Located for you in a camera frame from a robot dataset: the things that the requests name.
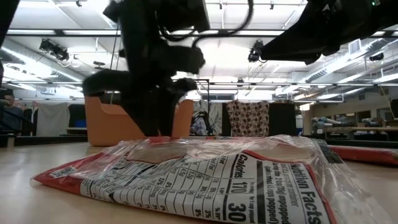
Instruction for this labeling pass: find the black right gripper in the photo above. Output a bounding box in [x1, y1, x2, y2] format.
[261, 0, 373, 65]

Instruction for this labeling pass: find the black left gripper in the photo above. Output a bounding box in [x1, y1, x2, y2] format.
[81, 43, 206, 138]

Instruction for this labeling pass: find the red popcorn bag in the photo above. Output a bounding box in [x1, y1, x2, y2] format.
[30, 136, 396, 224]
[328, 144, 398, 166]

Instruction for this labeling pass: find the orange plastic basket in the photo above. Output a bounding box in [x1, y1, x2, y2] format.
[84, 95, 195, 147]

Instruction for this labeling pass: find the black partition panel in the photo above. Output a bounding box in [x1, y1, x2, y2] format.
[268, 102, 299, 137]

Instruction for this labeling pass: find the brown dotted cloth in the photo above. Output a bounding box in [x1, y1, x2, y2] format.
[226, 100, 271, 138]

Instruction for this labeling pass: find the white hanging cloth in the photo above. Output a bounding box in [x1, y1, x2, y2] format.
[36, 102, 70, 137]

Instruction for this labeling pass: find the background work table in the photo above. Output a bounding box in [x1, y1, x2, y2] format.
[310, 115, 398, 142]

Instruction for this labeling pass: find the black ceiling fixture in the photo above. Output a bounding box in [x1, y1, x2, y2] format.
[39, 38, 70, 62]

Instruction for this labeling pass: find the person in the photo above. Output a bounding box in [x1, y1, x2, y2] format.
[0, 92, 25, 138]

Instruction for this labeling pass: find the black overhead camera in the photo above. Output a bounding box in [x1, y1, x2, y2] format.
[247, 39, 266, 63]

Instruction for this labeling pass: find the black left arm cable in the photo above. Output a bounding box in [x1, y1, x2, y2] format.
[158, 0, 255, 48]

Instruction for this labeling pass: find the black metal rig frame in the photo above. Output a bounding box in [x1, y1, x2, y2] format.
[0, 0, 398, 40]

